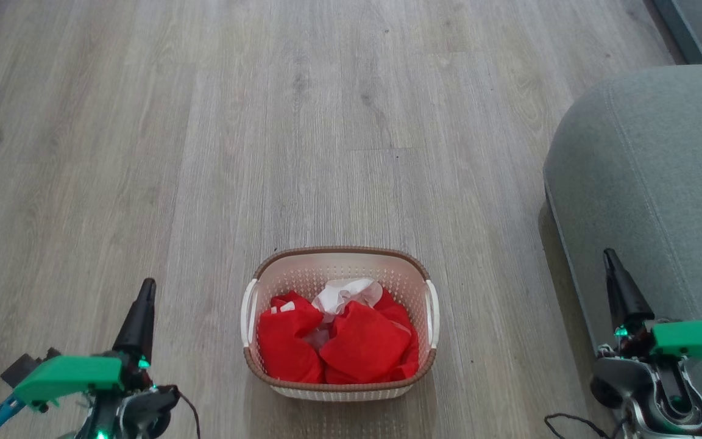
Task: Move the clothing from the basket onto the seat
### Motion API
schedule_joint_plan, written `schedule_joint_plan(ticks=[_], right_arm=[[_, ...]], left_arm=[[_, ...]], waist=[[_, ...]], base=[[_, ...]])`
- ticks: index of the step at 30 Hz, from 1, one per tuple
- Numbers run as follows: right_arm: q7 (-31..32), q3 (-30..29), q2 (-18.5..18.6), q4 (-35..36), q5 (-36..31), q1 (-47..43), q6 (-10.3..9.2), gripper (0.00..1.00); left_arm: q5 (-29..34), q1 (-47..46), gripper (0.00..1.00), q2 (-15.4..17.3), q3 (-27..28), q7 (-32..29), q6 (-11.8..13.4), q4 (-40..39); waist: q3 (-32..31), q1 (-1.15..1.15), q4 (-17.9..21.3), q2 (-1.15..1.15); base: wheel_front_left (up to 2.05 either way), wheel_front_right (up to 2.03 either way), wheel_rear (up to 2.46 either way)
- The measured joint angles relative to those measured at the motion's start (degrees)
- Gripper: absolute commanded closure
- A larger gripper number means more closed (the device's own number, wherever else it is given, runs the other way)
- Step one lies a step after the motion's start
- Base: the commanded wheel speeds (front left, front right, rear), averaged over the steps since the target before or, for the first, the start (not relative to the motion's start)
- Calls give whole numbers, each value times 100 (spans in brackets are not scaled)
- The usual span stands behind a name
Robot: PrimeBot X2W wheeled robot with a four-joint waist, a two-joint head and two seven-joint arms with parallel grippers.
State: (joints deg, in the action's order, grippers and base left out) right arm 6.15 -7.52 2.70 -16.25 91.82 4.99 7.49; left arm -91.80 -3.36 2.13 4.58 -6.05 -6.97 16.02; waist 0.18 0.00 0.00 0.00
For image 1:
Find grey fabric sofa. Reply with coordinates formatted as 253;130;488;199
543;65;702;427

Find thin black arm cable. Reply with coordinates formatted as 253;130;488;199
545;413;627;439
174;390;202;439

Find white laundry basket brown rim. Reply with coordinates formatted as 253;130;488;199
241;246;440;402

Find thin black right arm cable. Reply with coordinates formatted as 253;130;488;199
545;413;627;439

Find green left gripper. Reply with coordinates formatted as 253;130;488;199
13;279;157;408

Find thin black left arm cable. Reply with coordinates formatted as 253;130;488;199
174;390;202;439

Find red clothes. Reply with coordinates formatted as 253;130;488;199
258;288;420;385

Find blue cable connector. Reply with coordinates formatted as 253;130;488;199
0;393;26;438

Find white cloth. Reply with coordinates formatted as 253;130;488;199
303;278;383;349

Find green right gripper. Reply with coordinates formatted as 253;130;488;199
603;248;702;375

